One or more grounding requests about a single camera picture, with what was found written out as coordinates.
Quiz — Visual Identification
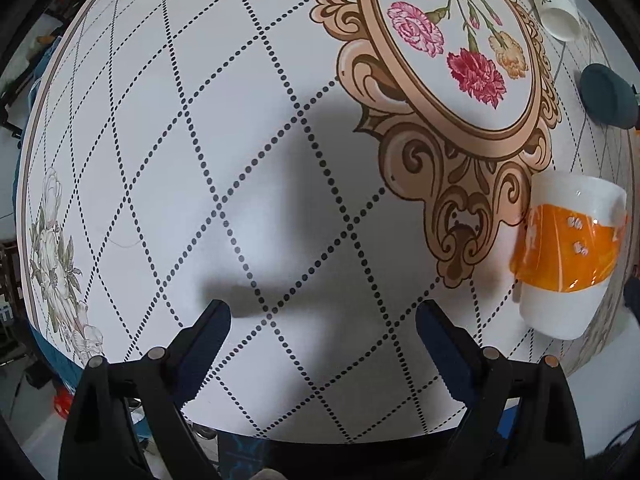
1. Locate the floral printed tablecloth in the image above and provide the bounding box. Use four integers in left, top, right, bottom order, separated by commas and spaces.
14, 0, 637, 445

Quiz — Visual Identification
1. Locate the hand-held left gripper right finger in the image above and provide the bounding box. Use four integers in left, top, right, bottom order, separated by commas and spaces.
416, 299, 586, 480

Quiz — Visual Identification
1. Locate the dark teal round lid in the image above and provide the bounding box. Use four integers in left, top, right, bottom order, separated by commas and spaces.
580, 63, 640, 129

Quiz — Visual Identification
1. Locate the white paper cup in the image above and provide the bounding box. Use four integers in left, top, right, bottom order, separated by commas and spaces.
523, 0, 582, 42

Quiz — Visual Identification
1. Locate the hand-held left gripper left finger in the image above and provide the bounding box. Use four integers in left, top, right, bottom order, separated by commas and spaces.
59, 299, 232, 480

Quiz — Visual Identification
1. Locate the white cup with orange band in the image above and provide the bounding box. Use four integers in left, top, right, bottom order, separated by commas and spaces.
510, 170, 630, 340

